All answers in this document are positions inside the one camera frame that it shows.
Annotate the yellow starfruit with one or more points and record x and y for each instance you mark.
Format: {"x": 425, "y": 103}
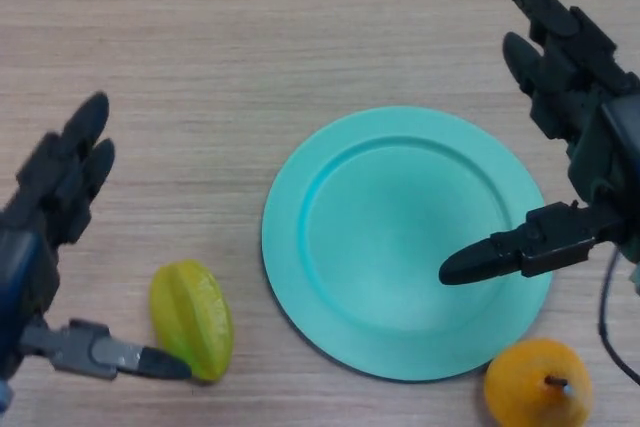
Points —
{"x": 195, "y": 312}

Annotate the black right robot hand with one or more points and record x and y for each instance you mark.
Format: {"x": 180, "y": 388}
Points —
{"x": 590, "y": 122}

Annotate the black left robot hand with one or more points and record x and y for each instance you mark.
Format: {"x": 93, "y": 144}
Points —
{"x": 30, "y": 247}

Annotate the green round plate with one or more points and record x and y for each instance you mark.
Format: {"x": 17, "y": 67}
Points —
{"x": 380, "y": 247}

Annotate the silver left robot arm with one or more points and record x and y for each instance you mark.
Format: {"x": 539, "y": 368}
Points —
{"x": 4, "y": 394}

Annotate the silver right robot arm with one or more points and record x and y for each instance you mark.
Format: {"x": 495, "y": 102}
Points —
{"x": 636, "y": 282}

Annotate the orange pear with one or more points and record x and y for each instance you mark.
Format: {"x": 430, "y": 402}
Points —
{"x": 530, "y": 387}

